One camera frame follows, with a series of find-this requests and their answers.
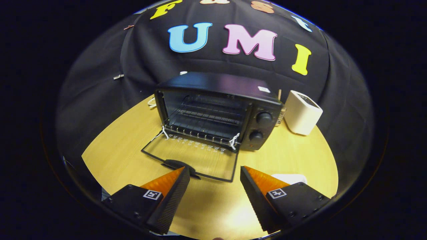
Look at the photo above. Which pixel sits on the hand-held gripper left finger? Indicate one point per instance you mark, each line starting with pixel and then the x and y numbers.
pixel 166 208

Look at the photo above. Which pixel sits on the white bread toaster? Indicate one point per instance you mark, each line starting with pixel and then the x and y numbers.
pixel 300 115

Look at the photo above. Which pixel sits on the black toaster oven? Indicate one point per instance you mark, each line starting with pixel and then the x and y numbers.
pixel 217 83

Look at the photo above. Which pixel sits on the red cloth clip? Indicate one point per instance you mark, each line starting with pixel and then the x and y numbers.
pixel 128 27

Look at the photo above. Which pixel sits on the white cloth clip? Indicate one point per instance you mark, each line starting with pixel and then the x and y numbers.
pixel 118 77

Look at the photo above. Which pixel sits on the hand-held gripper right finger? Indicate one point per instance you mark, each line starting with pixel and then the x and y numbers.
pixel 258 203

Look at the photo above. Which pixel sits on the black backdrop cloth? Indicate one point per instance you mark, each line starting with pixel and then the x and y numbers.
pixel 100 83

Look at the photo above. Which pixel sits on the white rectangular plate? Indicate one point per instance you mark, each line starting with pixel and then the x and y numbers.
pixel 293 178

